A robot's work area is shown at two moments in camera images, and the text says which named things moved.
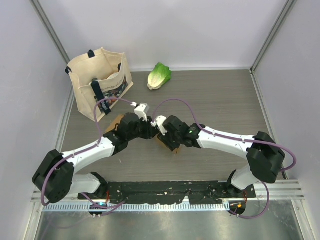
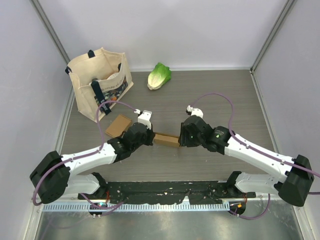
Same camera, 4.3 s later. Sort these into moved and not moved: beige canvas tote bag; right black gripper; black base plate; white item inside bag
Moved: right black gripper
Not moved: black base plate; white item inside bag; beige canvas tote bag
